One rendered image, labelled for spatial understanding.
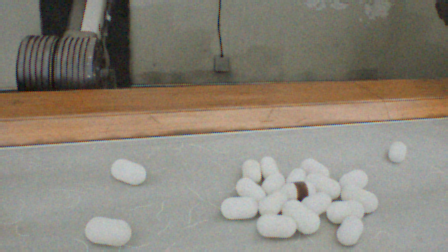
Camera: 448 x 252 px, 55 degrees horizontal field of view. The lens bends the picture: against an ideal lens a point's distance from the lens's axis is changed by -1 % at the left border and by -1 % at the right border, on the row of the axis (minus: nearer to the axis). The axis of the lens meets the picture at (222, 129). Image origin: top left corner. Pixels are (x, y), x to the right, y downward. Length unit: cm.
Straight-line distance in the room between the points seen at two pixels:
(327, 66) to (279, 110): 231
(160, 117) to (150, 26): 193
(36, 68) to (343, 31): 234
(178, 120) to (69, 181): 17
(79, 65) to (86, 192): 34
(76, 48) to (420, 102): 55
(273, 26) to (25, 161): 226
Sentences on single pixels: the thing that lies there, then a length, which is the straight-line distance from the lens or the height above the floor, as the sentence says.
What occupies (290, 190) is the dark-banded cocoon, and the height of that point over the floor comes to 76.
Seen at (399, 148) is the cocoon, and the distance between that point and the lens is 56.
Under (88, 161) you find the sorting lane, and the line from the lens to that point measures 50.
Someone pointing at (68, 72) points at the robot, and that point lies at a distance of 74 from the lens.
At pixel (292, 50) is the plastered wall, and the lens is 275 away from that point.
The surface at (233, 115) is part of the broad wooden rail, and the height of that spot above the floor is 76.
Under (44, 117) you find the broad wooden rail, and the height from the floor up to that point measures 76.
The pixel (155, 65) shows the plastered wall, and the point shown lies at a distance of 253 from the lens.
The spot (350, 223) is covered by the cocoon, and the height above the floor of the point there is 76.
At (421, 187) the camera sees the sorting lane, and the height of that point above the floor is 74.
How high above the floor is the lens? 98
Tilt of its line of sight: 25 degrees down
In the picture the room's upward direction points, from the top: 5 degrees clockwise
